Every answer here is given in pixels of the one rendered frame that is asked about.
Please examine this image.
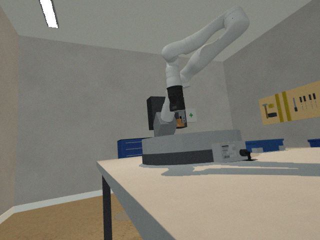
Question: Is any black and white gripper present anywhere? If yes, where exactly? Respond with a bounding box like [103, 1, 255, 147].
[166, 75, 191, 123]

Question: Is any blue square tray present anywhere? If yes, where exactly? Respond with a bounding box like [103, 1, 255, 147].
[245, 138, 286, 153]

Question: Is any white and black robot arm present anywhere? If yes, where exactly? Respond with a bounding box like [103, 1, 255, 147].
[160, 6, 250, 122]

